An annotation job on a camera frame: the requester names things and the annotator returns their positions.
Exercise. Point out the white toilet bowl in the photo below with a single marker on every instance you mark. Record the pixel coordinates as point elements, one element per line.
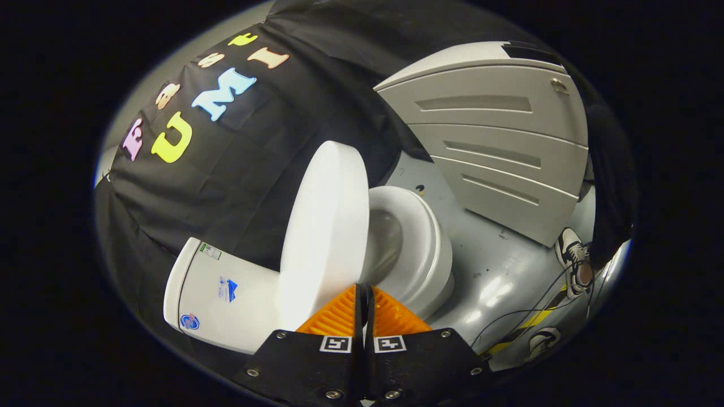
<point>421,249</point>

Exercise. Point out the black backdrop cloth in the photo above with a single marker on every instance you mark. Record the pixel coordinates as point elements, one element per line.
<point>254,158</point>

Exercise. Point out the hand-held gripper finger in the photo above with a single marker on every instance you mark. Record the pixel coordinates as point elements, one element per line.
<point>369,351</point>
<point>357,346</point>

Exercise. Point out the person's black white shoe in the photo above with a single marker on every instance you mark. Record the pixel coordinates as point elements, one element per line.
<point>576,263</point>
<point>544,341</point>

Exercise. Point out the person's dark trouser leg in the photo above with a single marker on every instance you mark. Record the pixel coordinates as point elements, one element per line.
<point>608,181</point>

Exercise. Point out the grey drawer cabinet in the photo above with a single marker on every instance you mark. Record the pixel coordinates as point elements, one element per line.
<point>498,141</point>

